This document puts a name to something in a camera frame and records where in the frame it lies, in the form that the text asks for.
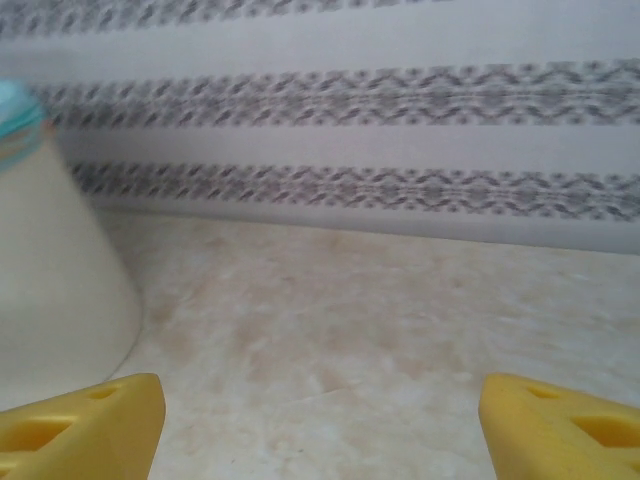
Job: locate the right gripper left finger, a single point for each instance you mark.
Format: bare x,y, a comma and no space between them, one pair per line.
100,430

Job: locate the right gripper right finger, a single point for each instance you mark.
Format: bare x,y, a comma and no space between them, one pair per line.
550,430

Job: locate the cream waste bin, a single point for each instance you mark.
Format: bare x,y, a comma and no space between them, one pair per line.
55,280

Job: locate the bin with blue liner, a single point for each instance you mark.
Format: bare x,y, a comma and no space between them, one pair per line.
17,115

